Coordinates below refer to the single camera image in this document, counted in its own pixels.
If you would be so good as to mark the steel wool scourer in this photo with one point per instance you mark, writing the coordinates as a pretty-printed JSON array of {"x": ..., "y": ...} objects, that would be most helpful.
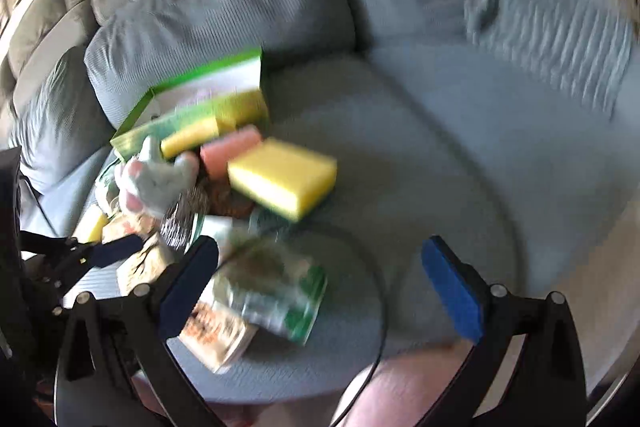
[{"x": 185, "y": 219}]

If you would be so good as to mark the large yellow sponge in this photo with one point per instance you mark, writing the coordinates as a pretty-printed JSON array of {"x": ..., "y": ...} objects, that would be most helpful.
[{"x": 282, "y": 177}]

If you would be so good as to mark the beige cushion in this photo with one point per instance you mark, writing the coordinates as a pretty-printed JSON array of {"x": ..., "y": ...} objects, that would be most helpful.
[{"x": 45, "y": 22}]

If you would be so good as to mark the beige packet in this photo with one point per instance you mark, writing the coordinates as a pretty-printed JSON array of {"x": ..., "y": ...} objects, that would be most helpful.
[{"x": 145, "y": 262}]

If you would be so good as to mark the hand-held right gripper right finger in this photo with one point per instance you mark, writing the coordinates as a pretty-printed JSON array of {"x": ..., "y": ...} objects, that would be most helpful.
[{"x": 452, "y": 294}]

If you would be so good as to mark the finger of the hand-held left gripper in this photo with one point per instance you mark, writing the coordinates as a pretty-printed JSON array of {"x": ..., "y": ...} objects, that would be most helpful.
[{"x": 115, "y": 250}]

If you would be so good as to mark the wide grey sofa back cushion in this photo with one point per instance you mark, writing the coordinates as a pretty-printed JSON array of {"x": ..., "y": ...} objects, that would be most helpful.
[{"x": 225, "y": 7}]

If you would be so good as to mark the grey sofa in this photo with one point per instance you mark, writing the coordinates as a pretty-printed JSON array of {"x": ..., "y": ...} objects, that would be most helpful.
[{"x": 425, "y": 167}]

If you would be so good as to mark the pink hair roller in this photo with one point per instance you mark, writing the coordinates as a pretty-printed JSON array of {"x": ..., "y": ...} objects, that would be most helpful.
[{"x": 230, "y": 152}]

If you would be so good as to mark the blue-grey ribbed blanket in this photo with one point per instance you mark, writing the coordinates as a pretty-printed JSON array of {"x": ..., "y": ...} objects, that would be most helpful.
[{"x": 555, "y": 27}]

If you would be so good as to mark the dark grey ribbed pillow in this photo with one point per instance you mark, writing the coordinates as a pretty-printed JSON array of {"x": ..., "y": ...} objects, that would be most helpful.
[{"x": 55, "y": 127}]

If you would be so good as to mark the green cardboard box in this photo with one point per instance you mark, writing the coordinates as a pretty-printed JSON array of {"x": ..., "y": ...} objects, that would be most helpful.
[{"x": 220, "y": 77}]

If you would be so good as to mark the yellow sponge with green pad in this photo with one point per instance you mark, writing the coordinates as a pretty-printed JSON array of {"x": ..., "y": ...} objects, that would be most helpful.
[{"x": 192, "y": 137}]

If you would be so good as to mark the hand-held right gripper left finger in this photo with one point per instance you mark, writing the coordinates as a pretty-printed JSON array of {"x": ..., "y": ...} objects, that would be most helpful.
[{"x": 190, "y": 289}]

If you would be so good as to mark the brown and white snack packet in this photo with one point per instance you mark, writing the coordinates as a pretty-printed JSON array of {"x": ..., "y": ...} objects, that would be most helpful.
[{"x": 217, "y": 334}]

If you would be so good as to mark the small yellow foam piece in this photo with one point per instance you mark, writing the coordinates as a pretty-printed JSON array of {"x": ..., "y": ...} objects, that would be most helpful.
[{"x": 92, "y": 226}]

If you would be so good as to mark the grey plush toy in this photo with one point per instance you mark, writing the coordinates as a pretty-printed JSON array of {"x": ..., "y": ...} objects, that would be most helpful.
[{"x": 152, "y": 182}]

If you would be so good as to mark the green and white packet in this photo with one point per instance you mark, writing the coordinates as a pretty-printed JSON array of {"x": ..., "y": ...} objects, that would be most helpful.
[{"x": 272, "y": 294}]

